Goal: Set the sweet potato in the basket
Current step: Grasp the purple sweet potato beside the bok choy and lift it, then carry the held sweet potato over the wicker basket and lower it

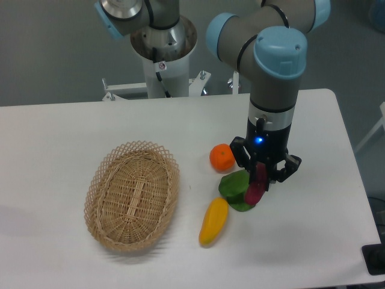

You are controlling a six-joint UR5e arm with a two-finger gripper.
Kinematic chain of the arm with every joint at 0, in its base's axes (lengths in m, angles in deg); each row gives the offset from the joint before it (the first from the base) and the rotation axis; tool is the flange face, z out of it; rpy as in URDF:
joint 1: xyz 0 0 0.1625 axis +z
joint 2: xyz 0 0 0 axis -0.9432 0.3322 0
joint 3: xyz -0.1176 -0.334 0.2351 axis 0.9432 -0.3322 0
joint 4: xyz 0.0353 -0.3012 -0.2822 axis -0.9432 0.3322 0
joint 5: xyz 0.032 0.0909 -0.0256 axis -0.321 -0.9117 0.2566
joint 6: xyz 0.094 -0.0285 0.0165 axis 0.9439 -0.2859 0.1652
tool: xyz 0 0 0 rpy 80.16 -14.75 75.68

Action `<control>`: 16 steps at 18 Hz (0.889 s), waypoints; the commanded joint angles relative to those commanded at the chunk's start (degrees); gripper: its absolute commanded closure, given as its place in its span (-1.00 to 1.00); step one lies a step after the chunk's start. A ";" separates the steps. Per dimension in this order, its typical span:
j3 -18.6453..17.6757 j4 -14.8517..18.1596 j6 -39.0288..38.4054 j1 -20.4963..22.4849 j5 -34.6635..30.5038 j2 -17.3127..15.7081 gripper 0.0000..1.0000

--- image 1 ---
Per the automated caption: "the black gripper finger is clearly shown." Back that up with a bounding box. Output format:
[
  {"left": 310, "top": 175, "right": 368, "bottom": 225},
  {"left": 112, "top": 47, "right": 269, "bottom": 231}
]
[
  {"left": 230, "top": 137, "right": 257, "bottom": 182},
  {"left": 265, "top": 154, "right": 302, "bottom": 191}
]

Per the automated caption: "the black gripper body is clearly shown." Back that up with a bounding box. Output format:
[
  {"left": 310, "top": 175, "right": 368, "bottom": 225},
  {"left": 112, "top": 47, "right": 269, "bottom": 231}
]
[{"left": 245, "top": 120, "right": 291, "bottom": 169}]

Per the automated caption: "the purple sweet potato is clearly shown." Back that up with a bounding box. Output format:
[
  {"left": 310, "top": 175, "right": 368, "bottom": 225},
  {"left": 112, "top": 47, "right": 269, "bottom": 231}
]
[{"left": 244, "top": 163, "right": 268, "bottom": 206}]

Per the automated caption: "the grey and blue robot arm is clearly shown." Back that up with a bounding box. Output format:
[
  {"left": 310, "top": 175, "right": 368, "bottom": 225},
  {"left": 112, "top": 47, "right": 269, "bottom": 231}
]
[{"left": 94, "top": 1, "right": 331, "bottom": 191}]

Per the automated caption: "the woven wicker basket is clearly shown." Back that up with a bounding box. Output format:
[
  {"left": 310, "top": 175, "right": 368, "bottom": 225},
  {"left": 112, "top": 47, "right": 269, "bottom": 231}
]
[{"left": 84, "top": 141, "right": 180, "bottom": 252}]

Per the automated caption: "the orange tangerine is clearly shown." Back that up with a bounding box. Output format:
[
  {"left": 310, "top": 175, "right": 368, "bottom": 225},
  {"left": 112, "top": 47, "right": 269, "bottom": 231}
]
[{"left": 209, "top": 143, "right": 235, "bottom": 172}]

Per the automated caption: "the green bok choy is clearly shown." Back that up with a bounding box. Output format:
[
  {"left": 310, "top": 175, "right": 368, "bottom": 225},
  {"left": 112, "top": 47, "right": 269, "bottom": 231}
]
[{"left": 218, "top": 170, "right": 256, "bottom": 212}]

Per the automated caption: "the yellow mango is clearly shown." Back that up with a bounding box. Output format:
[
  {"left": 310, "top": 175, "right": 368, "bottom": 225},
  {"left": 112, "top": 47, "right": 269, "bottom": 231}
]
[{"left": 199, "top": 197, "right": 229, "bottom": 247}]

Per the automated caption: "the black device at table edge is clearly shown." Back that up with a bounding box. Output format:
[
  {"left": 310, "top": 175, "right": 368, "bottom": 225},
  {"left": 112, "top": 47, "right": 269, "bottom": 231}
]
[{"left": 362, "top": 244, "right": 384, "bottom": 276}]

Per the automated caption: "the white frame at right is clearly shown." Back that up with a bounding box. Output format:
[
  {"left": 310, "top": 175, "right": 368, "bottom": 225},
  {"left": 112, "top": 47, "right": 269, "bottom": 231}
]
[{"left": 354, "top": 102, "right": 385, "bottom": 154}]

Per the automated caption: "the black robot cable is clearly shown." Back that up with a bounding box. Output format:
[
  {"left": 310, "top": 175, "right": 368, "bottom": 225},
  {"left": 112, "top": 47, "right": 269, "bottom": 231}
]
[{"left": 152, "top": 47, "right": 171, "bottom": 98}]

